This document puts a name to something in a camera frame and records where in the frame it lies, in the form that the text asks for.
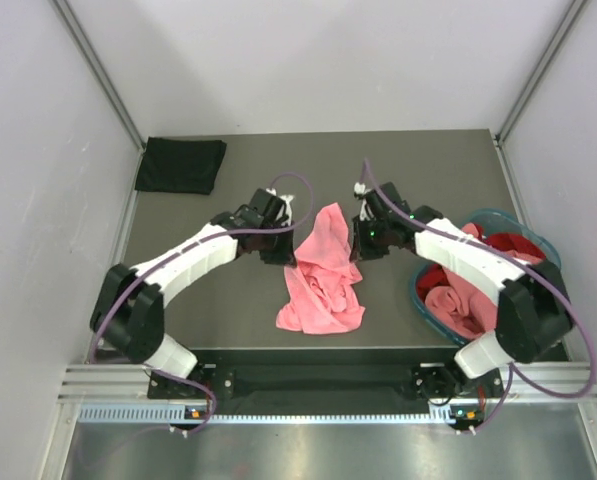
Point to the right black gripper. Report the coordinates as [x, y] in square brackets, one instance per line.
[361, 249]

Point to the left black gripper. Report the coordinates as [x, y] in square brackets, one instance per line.
[285, 255]

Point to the pink t shirt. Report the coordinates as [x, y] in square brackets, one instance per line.
[322, 299]

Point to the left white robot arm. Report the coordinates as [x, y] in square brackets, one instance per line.
[129, 311]

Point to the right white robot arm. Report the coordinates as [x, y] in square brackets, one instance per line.
[531, 316]

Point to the red shirt in basket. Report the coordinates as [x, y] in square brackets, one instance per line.
[435, 276]

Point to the teal laundry basket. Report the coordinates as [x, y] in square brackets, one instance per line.
[479, 264]

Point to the folded black t shirt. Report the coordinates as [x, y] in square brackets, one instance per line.
[180, 166]

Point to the pink shirt in basket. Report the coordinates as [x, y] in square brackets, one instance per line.
[468, 318]

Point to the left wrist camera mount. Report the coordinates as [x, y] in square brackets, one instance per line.
[284, 216]

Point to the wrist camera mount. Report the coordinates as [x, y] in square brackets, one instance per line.
[365, 196]
[284, 216]

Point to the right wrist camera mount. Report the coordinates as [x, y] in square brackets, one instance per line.
[365, 196]

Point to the aluminium frame rail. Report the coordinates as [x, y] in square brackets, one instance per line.
[539, 382]

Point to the slotted grey cable duct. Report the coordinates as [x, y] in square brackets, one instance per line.
[188, 415]

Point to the right aluminium corner post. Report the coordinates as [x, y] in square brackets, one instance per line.
[556, 42]

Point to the aluminium corner post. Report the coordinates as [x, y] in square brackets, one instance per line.
[556, 42]
[76, 31]

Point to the left aluminium corner post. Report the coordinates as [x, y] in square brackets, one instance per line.
[76, 31]

